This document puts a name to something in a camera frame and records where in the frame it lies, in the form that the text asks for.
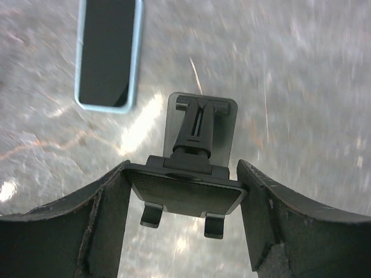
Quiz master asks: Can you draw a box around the blue phone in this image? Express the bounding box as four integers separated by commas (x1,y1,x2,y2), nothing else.
74,0,144,114

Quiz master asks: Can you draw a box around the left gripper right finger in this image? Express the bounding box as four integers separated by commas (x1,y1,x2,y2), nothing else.
237,160,370,277

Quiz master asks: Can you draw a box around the black folding phone stand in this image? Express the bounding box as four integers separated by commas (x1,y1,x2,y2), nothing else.
123,92,248,239

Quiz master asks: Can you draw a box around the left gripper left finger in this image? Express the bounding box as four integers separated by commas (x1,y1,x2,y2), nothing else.
1,163,131,277

